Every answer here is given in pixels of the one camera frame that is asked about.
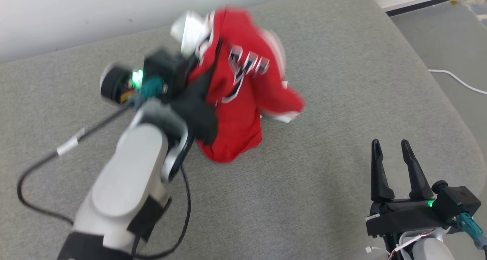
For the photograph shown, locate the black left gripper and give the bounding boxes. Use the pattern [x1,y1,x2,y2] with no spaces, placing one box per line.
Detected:
[170,37,224,147]

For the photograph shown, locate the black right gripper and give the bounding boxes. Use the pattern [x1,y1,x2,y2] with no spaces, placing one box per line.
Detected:
[365,139,457,238]

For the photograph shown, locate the red white sports jersey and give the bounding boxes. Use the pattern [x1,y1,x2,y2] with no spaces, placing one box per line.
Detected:
[170,7,306,164]

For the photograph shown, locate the white floor cable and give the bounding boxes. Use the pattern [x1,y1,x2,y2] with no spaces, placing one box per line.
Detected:
[429,69,487,95]

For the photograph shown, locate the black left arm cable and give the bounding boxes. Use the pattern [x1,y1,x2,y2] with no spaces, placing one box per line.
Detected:
[17,104,132,226]
[131,164,192,260]

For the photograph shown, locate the dark wall baseboard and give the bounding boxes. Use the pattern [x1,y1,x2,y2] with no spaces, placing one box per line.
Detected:
[385,0,487,17]

